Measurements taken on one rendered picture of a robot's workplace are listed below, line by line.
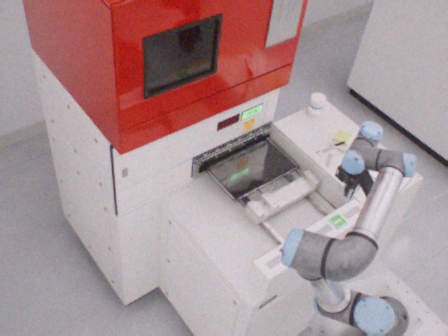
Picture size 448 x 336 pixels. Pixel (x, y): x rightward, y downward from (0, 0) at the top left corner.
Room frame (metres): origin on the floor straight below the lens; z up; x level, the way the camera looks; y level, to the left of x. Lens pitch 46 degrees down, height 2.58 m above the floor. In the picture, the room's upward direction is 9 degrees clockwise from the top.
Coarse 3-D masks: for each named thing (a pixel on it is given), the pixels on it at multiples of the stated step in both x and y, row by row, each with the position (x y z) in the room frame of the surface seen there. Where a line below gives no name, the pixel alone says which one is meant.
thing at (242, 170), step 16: (256, 144) 1.75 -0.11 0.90; (272, 144) 1.77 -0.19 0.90; (224, 160) 1.62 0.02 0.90; (240, 160) 1.64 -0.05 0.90; (256, 160) 1.65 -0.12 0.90; (272, 160) 1.67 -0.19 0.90; (288, 160) 1.68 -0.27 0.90; (224, 176) 1.53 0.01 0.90; (240, 176) 1.54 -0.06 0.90; (256, 176) 1.55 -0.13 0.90; (272, 176) 1.57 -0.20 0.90; (240, 192) 1.45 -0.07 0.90
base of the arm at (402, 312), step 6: (390, 300) 1.00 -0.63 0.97; (396, 300) 1.01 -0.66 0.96; (396, 306) 0.97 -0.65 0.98; (402, 306) 0.99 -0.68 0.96; (402, 312) 0.96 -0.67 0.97; (402, 318) 0.95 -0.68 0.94; (408, 318) 0.96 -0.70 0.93; (402, 324) 0.92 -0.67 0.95; (396, 330) 0.90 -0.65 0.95; (402, 330) 0.91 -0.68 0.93
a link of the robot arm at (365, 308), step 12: (360, 300) 0.92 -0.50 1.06; (372, 300) 0.92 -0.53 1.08; (384, 300) 0.93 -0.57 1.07; (360, 312) 0.89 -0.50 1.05; (372, 312) 0.88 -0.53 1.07; (384, 312) 0.88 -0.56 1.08; (396, 312) 0.93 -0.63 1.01; (360, 324) 0.85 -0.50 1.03; (372, 324) 0.85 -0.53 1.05; (384, 324) 0.85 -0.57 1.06; (396, 324) 0.90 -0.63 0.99
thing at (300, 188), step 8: (296, 184) 1.56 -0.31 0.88; (304, 184) 1.57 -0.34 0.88; (280, 192) 1.50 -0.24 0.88; (288, 192) 1.51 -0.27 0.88; (296, 192) 1.51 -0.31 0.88; (304, 192) 1.52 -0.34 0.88; (280, 200) 1.46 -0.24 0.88; (288, 200) 1.46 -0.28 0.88; (296, 200) 1.48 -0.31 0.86; (264, 208) 1.40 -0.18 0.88; (280, 208) 1.42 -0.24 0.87; (248, 216) 1.36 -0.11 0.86; (256, 224) 1.33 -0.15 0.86
